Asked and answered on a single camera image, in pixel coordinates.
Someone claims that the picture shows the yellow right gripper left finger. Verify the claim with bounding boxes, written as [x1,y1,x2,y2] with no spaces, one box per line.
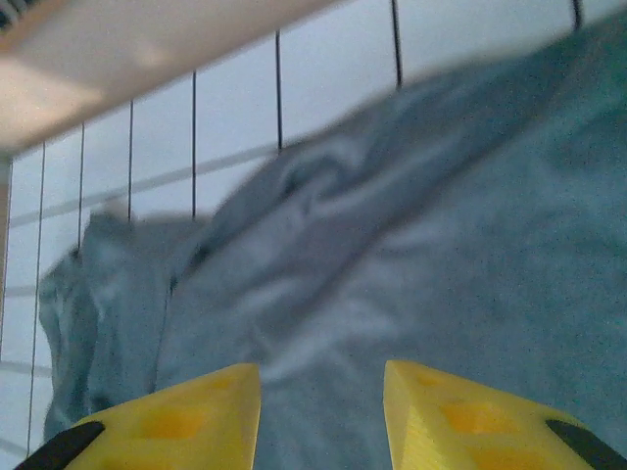
[14,362,263,470]

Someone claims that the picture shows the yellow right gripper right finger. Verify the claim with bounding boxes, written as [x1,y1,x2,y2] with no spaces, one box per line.
[383,359,627,470]

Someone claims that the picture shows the wooden table frame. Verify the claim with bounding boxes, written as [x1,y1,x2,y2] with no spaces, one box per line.
[0,0,354,153]

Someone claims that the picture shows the gray t-shirt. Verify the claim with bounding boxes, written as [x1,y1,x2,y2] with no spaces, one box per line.
[37,9,627,470]

